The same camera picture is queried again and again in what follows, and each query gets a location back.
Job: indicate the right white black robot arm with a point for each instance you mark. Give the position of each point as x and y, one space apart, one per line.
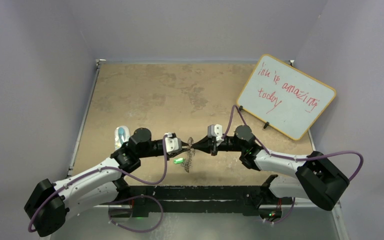
312 177

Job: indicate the key with green tag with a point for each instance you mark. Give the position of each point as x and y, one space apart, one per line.
178 160

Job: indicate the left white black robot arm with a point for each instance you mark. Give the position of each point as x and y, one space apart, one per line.
51 204

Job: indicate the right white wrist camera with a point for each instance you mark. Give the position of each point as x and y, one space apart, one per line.
215 131

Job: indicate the whiteboard with red writing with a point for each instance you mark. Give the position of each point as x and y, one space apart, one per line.
285 98

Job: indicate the silver disc with keyrings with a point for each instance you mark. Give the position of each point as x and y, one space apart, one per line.
190 153

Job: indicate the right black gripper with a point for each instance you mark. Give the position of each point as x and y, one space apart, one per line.
207 145

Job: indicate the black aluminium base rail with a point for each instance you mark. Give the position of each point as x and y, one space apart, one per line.
248 200

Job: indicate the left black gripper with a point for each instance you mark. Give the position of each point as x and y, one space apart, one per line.
183 144

